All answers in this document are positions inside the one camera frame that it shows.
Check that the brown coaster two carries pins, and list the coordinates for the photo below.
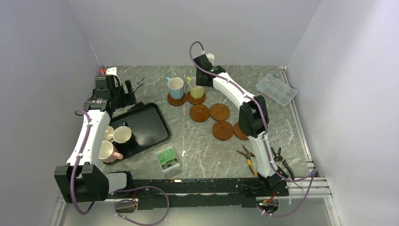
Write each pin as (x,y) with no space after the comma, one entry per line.
(194,101)

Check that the yellow-green mug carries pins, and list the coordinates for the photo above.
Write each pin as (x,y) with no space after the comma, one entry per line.
(196,91)

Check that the brown coaster one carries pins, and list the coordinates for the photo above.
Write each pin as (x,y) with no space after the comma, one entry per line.
(175,102)

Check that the black mug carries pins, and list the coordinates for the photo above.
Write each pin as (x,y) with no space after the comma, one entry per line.
(123,138)

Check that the clear plastic organizer box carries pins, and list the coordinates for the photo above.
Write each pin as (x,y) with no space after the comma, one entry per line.
(276,89)

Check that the black plastic tray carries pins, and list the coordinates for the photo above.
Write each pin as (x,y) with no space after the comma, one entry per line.
(148,126)

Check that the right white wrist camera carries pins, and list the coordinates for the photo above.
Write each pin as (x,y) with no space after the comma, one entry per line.
(211,58)

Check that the brown coaster three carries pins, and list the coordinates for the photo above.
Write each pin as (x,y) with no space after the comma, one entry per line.
(199,113)

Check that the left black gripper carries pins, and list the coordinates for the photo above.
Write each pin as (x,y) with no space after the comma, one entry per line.
(128,99)

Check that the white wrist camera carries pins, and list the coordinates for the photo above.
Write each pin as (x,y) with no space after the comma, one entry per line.
(211,58)
(109,71)

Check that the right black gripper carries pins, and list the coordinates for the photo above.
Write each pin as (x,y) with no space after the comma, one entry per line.
(198,82)

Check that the brown coaster four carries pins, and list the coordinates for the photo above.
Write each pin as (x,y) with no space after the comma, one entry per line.
(219,112)

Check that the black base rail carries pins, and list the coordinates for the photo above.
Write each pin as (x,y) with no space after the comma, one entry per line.
(176,193)

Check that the brown coaster six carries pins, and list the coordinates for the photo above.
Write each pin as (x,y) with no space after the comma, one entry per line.
(222,130)

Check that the light blue mug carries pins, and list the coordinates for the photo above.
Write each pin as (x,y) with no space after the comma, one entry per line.
(176,87)

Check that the brown coaster five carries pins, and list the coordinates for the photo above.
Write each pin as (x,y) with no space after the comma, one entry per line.
(238,133)

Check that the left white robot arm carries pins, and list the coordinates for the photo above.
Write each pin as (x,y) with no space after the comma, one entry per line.
(80,179)

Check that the red handled wrench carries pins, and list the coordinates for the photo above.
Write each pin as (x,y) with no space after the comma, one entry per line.
(138,83)

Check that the green screw box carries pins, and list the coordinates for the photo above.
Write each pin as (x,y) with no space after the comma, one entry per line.
(168,160)

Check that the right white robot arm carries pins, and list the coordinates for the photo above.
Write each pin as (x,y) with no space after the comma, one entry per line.
(253,118)

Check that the orange-yellow mug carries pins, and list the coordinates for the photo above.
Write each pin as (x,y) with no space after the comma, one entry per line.
(108,135)

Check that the pink mug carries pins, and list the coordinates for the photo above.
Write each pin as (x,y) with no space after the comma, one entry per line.
(108,152)

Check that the yellow handled pliers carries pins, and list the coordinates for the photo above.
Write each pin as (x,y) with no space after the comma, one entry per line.
(248,155)

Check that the black handled pliers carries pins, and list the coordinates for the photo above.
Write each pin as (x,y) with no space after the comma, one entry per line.
(277,157)

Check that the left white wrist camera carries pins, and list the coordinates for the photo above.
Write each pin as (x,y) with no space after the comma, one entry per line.
(109,71)

